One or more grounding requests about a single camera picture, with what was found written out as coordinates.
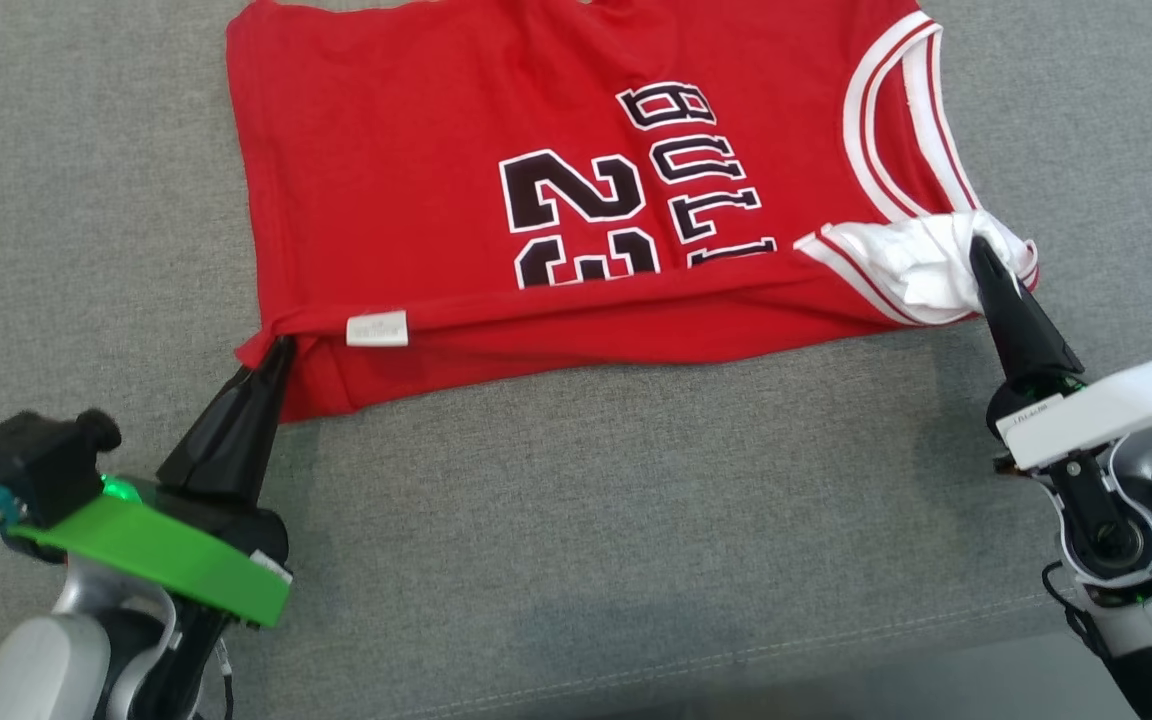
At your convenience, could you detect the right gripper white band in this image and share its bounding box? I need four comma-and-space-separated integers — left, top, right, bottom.
971, 236, 1152, 473

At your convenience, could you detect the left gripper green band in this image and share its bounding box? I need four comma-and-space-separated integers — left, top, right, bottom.
8, 337, 298, 631

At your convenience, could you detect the red basketball jersey white trim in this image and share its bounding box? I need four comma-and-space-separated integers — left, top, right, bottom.
226, 0, 1040, 423

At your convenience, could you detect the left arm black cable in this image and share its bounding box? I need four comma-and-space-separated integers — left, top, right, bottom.
214, 640, 237, 720

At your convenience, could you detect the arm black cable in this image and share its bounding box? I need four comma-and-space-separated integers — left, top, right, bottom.
214, 640, 237, 720
1040, 562, 1122, 666

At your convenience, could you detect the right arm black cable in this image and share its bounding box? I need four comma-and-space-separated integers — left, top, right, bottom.
1040, 562, 1122, 666

